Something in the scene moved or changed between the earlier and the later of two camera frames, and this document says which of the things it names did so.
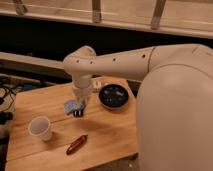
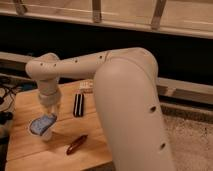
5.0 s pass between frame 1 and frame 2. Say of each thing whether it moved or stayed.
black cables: stayed
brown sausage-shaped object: stayed
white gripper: moved
